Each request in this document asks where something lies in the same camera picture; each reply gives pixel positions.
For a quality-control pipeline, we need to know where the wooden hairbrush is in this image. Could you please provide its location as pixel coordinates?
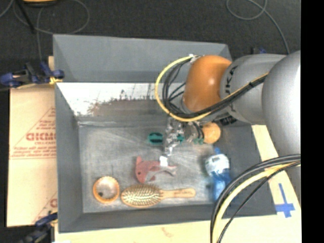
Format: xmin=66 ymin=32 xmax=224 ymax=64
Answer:
xmin=120 ymin=184 xmax=196 ymax=209

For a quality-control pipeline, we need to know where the blue and white plastic bottle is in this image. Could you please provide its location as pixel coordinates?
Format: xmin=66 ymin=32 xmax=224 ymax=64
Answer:
xmin=204 ymin=147 xmax=231 ymax=203

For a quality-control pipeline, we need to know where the grey metal bin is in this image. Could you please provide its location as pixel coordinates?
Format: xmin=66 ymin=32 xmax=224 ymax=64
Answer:
xmin=52 ymin=34 xmax=277 ymax=232

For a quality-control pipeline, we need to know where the pink toy fish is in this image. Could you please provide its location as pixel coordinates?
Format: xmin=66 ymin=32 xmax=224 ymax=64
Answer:
xmin=134 ymin=156 xmax=177 ymax=184

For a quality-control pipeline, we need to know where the brown cardboard board, red print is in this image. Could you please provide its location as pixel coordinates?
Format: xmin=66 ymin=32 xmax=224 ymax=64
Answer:
xmin=6 ymin=87 xmax=58 ymax=228

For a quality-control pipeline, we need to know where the orange round ring dish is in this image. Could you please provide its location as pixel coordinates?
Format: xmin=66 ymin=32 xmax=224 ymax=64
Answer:
xmin=92 ymin=176 xmax=120 ymax=205

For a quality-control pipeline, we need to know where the green and black toy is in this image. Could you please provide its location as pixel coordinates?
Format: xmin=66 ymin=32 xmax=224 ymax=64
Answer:
xmin=147 ymin=132 xmax=164 ymax=145

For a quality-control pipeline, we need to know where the orange ball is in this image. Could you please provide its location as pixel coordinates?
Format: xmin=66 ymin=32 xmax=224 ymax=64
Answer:
xmin=202 ymin=122 xmax=222 ymax=145

